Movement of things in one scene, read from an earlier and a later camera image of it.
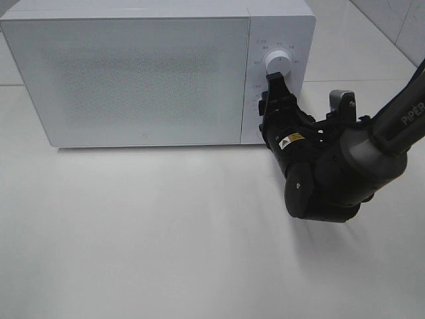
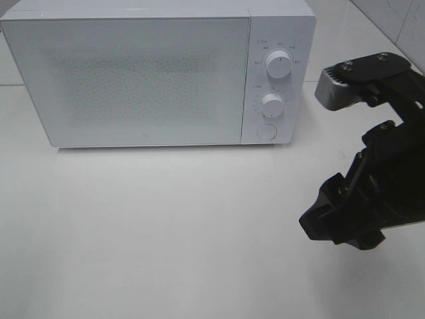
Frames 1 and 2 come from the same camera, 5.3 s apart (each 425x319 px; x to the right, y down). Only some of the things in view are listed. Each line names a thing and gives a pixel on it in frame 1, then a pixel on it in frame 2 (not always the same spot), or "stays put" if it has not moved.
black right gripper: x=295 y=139 -> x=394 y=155
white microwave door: x=134 y=82 stays put
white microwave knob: x=278 y=61 stays put
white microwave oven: x=157 y=73 stays put
